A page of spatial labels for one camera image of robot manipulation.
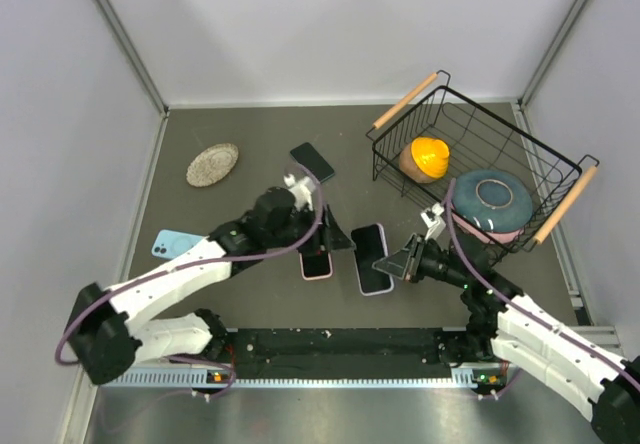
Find blue ceramic bowl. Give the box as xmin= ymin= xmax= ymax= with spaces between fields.
xmin=452 ymin=169 xmax=533 ymax=233

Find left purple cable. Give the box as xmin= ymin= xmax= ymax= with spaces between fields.
xmin=54 ymin=162 xmax=326 ymax=402

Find pink bowl under blue bowl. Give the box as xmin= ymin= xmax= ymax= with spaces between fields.
xmin=452 ymin=209 xmax=524 ymax=244

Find orange yellow cupcake toy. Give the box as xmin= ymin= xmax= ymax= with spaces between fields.
xmin=399 ymin=137 xmax=450 ymax=184

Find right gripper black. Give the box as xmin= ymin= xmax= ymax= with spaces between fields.
xmin=374 ymin=232 xmax=470 ymax=289

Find green smartphone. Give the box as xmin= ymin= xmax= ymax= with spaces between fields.
xmin=290 ymin=142 xmax=335 ymax=183

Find black wire basket wooden handles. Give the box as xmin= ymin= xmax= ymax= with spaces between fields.
xmin=366 ymin=70 xmax=599 ymax=262

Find pink phone case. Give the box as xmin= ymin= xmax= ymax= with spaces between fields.
xmin=299 ymin=250 xmax=334 ymax=282

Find speckled beige plate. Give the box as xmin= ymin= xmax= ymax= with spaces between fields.
xmin=186 ymin=143 xmax=239 ymax=188

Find light blue phone case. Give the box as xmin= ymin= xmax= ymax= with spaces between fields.
xmin=151 ymin=229 xmax=203 ymax=260

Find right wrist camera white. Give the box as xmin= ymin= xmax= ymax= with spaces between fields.
xmin=420 ymin=203 xmax=446 ymax=241

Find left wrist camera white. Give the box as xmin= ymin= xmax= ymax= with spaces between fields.
xmin=283 ymin=174 xmax=317 ymax=211

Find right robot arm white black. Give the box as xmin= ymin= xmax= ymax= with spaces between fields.
xmin=373 ymin=234 xmax=639 ymax=443

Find white slotted cable duct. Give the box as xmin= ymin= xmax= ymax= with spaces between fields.
xmin=106 ymin=367 xmax=506 ymax=390

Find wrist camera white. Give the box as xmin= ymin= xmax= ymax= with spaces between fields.
xmin=283 ymin=174 xmax=317 ymax=211
xmin=420 ymin=203 xmax=446 ymax=241

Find lavender phone case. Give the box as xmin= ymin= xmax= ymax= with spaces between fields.
xmin=350 ymin=222 xmax=395 ymax=298

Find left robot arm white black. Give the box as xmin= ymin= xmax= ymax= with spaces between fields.
xmin=62 ymin=183 xmax=354 ymax=385

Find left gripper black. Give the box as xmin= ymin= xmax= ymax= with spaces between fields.
xmin=265 ymin=202 xmax=354 ymax=256

